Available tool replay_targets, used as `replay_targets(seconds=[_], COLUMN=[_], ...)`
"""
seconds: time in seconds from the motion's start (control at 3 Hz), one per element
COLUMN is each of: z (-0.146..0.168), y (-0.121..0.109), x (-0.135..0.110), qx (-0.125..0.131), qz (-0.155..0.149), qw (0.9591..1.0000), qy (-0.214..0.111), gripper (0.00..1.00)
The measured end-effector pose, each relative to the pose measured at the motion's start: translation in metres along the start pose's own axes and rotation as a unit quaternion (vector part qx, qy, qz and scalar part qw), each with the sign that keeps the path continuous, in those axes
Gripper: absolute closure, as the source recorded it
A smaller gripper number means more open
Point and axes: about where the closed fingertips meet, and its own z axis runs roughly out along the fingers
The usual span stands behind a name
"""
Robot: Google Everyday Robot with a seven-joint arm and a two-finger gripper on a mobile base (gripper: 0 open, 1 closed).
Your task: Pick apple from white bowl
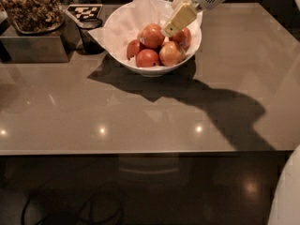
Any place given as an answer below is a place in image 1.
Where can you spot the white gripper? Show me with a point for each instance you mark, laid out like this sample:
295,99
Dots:
185,14

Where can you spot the red apple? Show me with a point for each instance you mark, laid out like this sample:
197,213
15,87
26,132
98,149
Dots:
183,38
147,58
151,36
171,54
133,48

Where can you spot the white ceramic bowl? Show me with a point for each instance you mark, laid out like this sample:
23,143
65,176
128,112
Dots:
196,38

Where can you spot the white paper liner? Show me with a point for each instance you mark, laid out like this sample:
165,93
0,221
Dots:
125,23

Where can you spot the black white marker card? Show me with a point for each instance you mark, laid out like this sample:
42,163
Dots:
85,12

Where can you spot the black cup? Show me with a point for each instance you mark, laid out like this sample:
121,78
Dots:
90,45

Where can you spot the dark metal box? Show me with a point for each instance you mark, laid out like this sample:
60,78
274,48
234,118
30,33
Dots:
54,47

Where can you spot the glass jar of snacks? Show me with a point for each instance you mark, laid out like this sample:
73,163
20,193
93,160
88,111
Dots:
32,17

